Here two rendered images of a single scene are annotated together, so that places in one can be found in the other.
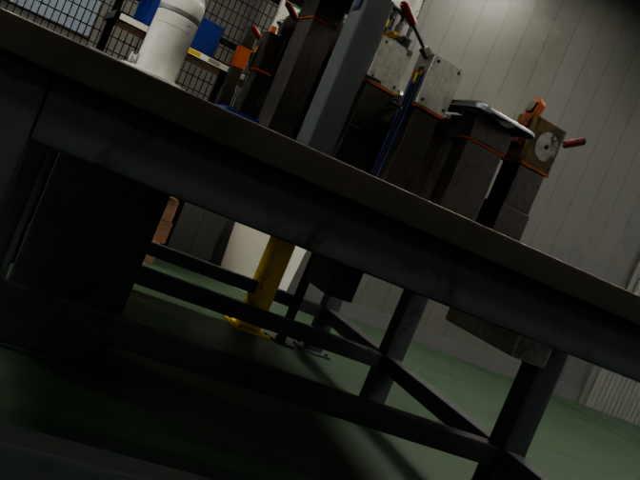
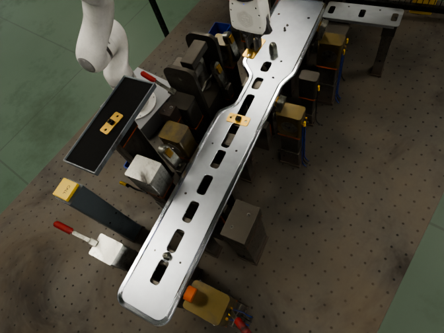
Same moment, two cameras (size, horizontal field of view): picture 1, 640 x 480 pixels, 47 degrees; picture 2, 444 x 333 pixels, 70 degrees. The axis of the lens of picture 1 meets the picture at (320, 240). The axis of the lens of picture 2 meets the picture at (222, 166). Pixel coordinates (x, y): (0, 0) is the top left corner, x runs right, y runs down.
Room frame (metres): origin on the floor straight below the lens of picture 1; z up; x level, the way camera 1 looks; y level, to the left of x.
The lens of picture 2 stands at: (2.03, -0.60, 1.93)
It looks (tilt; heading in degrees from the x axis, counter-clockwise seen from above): 60 degrees down; 76
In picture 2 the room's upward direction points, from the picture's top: 24 degrees counter-clockwise
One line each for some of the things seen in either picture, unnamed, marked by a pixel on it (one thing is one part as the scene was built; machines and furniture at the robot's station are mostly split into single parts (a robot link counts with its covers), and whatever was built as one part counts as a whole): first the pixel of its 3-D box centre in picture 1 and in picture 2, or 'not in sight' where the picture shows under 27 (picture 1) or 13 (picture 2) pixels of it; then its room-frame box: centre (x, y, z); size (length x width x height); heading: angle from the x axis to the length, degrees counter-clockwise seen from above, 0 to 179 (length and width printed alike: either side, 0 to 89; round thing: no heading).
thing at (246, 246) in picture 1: (269, 241); not in sight; (4.89, 0.31, 0.34); 0.56 x 0.56 x 0.68
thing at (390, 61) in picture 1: (355, 115); (162, 192); (1.94, 0.04, 0.90); 0.13 x 0.08 x 0.41; 119
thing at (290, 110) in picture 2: not in sight; (295, 139); (2.46, -0.09, 0.87); 0.12 x 0.07 x 0.35; 119
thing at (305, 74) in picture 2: not in sight; (311, 101); (2.64, 0.01, 0.84); 0.10 x 0.05 x 0.29; 119
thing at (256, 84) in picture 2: not in sight; (261, 107); (2.47, 0.13, 0.84); 0.12 x 0.05 x 0.29; 119
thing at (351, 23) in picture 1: (339, 86); (106, 214); (1.72, 0.10, 0.92); 0.08 x 0.08 x 0.44; 29
